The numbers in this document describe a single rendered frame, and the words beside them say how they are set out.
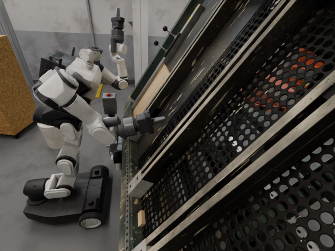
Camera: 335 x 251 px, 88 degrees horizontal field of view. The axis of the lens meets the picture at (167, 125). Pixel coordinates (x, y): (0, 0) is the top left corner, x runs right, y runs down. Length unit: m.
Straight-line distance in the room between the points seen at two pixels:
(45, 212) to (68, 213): 0.19
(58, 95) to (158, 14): 3.77
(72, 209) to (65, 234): 0.22
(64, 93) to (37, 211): 1.44
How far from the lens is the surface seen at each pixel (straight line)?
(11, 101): 3.05
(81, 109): 0.72
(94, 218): 1.77
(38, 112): 1.39
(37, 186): 1.92
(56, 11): 4.46
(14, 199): 2.41
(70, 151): 1.52
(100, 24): 4.31
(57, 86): 0.71
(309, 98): 0.45
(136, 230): 0.87
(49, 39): 4.58
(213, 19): 1.03
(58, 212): 1.91
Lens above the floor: 1.68
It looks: 35 degrees down
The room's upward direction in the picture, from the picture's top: 5 degrees clockwise
